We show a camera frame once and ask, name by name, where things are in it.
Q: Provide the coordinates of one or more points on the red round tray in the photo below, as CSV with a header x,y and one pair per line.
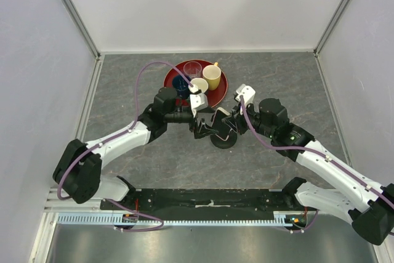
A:
x,y
213,97

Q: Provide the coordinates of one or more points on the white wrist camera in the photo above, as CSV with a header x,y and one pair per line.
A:
x,y
245,91
198,100

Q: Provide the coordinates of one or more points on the aluminium frame corner post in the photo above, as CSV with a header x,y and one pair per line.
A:
x,y
338,13

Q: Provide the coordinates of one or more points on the yellow mug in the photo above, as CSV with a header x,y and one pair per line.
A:
x,y
212,75

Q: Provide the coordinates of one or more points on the green mug cream inside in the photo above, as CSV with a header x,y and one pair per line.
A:
x,y
200,83

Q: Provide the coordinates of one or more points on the left aluminium frame post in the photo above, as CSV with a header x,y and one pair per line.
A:
x,y
76,18

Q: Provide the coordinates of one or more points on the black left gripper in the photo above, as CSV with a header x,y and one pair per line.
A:
x,y
201,130

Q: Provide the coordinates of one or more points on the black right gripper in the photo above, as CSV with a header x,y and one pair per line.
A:
x,y
238,117

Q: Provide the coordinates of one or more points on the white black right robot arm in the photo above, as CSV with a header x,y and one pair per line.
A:
x,y
364,203

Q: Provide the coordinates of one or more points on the black smartphone pink case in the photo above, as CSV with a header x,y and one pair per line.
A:
x,y
224,133

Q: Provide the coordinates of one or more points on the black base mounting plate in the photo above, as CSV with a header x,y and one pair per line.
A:
x,y
161,202

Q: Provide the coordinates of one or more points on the aluminium front frame rail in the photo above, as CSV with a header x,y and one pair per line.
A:
x,y
53,204

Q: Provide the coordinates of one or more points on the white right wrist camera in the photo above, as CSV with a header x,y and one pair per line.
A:
x,y
245,91

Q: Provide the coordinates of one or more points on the black phone stand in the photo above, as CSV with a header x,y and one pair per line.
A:
x,y
223,144

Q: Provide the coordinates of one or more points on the blue slotted cable duct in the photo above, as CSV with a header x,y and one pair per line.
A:
x,y
266,219

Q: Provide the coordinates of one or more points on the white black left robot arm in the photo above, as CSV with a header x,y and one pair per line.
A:
x,y
79,171

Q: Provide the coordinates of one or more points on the clear drinking glass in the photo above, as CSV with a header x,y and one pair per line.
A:
x,y
193,69

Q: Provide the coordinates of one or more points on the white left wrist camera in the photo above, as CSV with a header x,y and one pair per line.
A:
x,y
198,100

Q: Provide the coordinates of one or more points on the dark blue mug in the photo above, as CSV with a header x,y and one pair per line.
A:
x,y
181,86

